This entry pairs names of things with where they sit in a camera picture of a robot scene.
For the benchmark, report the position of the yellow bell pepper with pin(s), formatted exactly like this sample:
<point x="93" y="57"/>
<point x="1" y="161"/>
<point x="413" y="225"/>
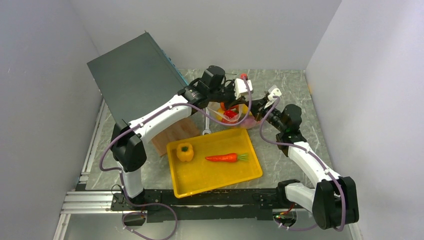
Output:
<point x="185" y="152"/>

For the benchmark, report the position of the orange pumpkin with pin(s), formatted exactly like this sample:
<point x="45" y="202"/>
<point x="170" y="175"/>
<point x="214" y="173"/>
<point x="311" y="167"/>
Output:
<point x="224" y="108"/>

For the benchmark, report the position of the dark grey box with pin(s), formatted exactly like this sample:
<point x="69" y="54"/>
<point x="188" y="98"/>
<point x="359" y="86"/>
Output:
<point x="136" y="78"/>

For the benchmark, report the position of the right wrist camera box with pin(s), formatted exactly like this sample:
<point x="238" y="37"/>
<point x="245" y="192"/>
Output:
<point x="273" y="93"/>

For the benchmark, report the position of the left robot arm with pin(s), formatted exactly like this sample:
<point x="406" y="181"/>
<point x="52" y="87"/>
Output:
<point x="129" y="139"/>

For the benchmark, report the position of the yellow lemon squash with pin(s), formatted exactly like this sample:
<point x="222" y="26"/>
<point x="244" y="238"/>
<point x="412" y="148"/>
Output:
<point x="246" y="116"/>

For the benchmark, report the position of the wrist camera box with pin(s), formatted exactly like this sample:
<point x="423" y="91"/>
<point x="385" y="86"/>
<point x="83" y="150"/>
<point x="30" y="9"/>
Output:
<point x="242" y="88"/>
<point x="273" y="93"/>

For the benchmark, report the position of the clear zip top bag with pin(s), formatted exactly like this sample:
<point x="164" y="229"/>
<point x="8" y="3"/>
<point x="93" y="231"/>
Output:
<point x="217" y="113"/>

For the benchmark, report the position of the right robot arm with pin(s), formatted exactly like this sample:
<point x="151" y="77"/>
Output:
<point x="333" y="200"/>

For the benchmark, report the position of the black base frame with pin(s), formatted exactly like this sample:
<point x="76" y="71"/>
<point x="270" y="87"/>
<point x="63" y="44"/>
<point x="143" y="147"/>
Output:
<point x="159" y="205"/>

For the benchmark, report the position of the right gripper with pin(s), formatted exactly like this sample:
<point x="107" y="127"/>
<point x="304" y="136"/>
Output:
<point x="257" y="107"/>

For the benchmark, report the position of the yellow plastic tray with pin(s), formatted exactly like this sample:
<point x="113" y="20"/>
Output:
<point x="200" y="175"/>

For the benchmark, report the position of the silver wrench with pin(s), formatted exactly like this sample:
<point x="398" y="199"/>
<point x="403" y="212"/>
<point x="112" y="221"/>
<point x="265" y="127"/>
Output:
<point x="206" y="130"/>

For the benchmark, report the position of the orange carrot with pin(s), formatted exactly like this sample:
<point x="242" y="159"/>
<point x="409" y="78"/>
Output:
<point x="228" y="158"/>

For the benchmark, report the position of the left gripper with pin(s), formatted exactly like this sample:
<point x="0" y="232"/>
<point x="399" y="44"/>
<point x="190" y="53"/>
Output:
<point x="231" y="86"/>

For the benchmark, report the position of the aluminium rail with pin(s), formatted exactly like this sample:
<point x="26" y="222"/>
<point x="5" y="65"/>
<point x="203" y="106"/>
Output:
<point x="81" y="202"/>

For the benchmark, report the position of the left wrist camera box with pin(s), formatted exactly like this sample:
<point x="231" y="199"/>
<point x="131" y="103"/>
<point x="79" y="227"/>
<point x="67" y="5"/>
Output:
<point x="242" y="88"/>

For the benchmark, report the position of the red bell pepper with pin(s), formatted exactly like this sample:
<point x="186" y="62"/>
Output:
<point x="230" y="117"/>

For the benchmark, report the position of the wooden block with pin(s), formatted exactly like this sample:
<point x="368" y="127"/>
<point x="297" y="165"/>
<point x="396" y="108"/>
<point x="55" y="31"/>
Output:
<point x="182" y="129"/>

